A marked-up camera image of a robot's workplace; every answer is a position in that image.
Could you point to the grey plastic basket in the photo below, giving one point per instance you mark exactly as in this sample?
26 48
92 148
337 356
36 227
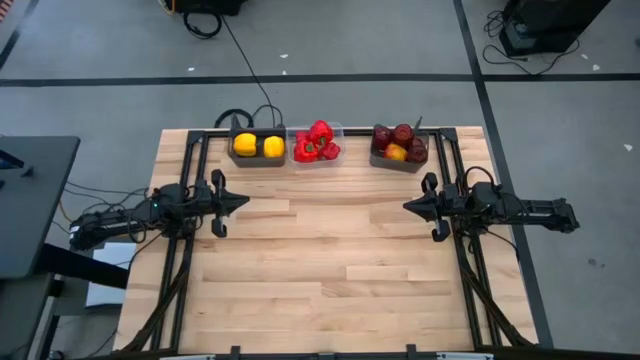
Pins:
257 161
395 166

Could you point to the red bell pepper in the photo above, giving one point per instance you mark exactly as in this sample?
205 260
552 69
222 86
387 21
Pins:
320 131
304 152
330 151

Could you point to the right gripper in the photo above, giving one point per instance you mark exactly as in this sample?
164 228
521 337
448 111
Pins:
440 202

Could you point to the grey desk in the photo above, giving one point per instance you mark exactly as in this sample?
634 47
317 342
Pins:
35 210

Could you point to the clear plastic container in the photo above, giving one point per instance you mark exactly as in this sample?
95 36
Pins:
340 162

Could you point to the black box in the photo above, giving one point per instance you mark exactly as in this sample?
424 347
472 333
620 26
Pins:
210 6

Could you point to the black bar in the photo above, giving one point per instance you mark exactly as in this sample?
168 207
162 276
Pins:
85 265

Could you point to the dark red apple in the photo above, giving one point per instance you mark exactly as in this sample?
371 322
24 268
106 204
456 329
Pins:
403 134
382 136
418 152

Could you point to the red and yellow apple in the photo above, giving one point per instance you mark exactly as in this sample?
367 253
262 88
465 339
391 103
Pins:
395 152

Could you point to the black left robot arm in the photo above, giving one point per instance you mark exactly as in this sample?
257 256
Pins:
115 222

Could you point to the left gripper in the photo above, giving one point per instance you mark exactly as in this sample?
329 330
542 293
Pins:
218 205

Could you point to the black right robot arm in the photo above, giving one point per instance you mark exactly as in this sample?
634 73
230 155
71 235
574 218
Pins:
530 207

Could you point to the white board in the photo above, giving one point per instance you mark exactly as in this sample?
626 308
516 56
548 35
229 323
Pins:
107 295

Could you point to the yellow bell pepper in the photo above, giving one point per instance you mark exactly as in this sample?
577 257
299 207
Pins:
245 144
273 146

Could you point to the black cabinet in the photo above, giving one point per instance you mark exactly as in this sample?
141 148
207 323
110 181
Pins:
550 25

